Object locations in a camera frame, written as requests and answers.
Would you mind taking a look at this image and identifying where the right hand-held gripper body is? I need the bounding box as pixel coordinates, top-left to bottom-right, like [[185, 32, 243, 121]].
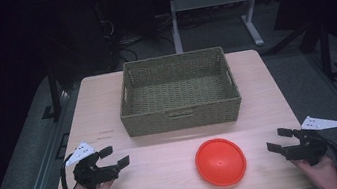
[[279, 111, 337, 171]]

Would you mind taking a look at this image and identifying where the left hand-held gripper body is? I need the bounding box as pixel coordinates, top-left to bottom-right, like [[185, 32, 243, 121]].
[[62, 136, 123, 189]]

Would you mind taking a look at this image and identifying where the red round plastic dish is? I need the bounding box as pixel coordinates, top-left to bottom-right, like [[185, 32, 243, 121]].
[[192, 134, 250, 189]]

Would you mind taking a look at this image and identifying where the green woven basket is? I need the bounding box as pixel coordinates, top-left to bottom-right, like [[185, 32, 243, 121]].
[[111, 43, 246, 140]]

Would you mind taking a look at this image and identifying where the person's right hand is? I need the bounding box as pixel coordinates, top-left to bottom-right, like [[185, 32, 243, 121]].
[[292, 153, 337, 189]]

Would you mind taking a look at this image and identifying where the black metal stand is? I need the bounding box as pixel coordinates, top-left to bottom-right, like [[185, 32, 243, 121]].
[[33, 62, 65, 122], [313, 18, 337, 81]]

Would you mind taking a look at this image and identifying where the bundle of floor cables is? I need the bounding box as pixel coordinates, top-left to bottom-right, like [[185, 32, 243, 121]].
[[99, 9, 179, 66]]

